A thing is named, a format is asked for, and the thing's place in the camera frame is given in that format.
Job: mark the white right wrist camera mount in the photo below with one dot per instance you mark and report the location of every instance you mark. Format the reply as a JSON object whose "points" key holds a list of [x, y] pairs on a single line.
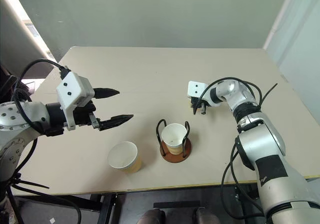
{"points": [[196, 88]]}

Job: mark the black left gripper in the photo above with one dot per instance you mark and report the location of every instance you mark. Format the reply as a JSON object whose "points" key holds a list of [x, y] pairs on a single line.
{"points": [[82, 115]]}

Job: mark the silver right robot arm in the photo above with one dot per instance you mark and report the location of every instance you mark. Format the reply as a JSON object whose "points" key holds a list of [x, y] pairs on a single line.
{"points": [[267, 143]]}

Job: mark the dark furniture by table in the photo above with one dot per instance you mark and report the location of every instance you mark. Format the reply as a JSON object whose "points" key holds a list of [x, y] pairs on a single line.
{"points": [[10, 86]]}

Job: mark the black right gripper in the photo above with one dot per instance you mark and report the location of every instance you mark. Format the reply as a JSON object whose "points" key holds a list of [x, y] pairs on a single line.
{"points": [[197, 101]]}

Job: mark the dark rounded shape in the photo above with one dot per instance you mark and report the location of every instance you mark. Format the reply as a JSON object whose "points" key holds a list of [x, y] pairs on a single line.
{"points": [[151, 216], [207, 216]]}

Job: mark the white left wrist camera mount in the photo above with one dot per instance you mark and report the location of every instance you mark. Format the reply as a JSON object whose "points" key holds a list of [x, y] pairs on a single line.
{"points": [[72, 86]]}

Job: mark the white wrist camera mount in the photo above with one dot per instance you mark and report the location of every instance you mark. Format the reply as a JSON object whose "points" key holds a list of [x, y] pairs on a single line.
{"points": [[196, 88], [72, 86]]}

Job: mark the ribbed tan paper cup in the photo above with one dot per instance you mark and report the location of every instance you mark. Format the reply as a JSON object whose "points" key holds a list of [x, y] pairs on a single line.
{"points": [[173, 137], [125, 156]]}

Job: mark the black zip tie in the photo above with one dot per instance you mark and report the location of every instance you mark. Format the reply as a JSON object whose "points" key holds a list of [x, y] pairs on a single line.
{"points": [[30, 184], [268, 90]]}

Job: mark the black table frame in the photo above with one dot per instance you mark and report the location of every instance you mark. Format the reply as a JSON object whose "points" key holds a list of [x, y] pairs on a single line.
{"points": [[106, 207]]}

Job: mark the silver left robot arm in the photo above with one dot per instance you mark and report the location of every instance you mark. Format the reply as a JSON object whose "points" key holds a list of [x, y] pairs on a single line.
{"points": [[15, 116]]}

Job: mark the black flat bar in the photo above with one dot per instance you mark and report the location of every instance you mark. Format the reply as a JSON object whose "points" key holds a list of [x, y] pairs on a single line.
{"points": [[176, 204]]}

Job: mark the white slanted panel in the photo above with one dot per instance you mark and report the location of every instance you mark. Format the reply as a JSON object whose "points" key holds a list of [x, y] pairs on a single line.
{"points": [[17, 26]]}

